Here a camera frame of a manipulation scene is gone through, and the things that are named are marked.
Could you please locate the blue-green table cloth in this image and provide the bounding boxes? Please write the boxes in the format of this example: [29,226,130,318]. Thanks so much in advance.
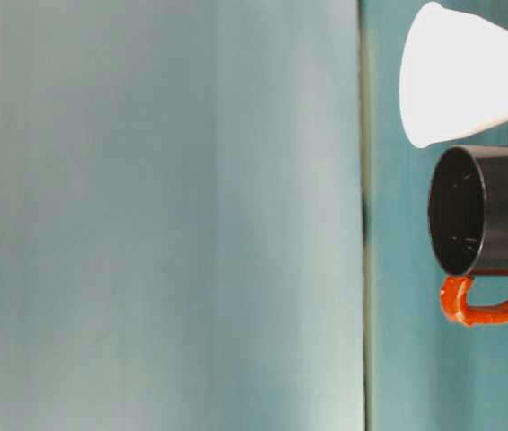
[360,0,508,431]

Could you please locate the black cup holder red handle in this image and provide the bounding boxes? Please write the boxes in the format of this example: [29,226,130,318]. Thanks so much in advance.
[427,145,508,327]

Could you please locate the blue-green backdrop cloth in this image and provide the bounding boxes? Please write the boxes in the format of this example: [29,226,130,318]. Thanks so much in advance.
[0,0,365,431]

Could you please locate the white paper cup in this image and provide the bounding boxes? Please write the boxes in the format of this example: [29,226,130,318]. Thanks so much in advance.
[398,1,508,150]

